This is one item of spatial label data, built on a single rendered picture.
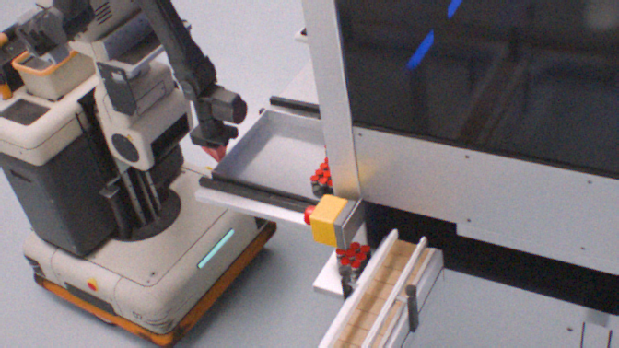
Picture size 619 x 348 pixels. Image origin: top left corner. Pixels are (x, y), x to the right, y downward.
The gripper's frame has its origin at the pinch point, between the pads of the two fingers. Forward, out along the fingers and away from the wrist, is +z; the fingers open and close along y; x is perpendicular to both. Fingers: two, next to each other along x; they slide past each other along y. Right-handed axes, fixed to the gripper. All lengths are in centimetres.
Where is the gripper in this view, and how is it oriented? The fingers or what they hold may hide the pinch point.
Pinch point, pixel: (221, 160)
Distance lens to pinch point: 196.5
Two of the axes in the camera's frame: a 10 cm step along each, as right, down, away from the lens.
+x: 4.7, -6.2, 6.2
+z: 1.3, 7.5, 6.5
